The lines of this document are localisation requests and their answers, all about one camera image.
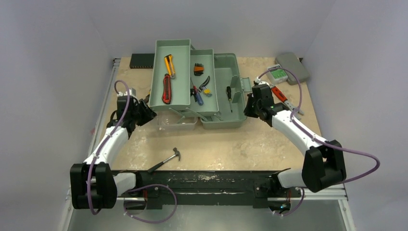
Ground yellow handled pliers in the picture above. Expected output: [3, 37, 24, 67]
[164, 54, 176, 78]

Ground black pruning shears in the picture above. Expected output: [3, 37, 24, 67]
[198, 76, 210, 93]

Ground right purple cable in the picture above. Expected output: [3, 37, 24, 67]
[256, 67, 381, 218]

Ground red black utility knife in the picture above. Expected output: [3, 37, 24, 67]
[162, 74, 172, 104]

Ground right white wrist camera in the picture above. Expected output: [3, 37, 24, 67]
[254, 77, 270, 88]

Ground orange hex key set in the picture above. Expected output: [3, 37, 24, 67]
[193, 63, 204, 76]

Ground green white screw box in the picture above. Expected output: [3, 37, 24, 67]
[267, 64, 288, 85]

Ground black handled hammer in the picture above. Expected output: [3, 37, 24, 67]
[147, 147, 181, 174]

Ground aluminium rail frame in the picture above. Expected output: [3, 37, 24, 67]
[65, 57, 349, 205]

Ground black yellow stubby screwdriver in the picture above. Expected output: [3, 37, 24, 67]
[226, 86, 233, 113]

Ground translucent green tool box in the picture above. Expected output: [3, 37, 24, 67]
[149, 39, 251, 129]

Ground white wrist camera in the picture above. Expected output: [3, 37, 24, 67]
[117, 88, 136, 98]
[254, 77, 270, 88]

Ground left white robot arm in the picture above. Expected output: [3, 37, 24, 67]
[70, 95, 157, 213]

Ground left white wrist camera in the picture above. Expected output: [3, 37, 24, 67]
[117, 88, 136, 98]

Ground blue red screwdriver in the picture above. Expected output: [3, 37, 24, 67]
[190, 85, 204, 106]

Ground black network switch box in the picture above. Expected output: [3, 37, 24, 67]
[129, 53, 155, 69]

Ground grey plastic case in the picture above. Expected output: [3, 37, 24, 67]
[275, 52, 311, 85]

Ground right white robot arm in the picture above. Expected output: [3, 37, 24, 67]
[244, 84, 346, 196]

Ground red adjustable wrench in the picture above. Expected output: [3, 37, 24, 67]
[271, 85, 296, 111]

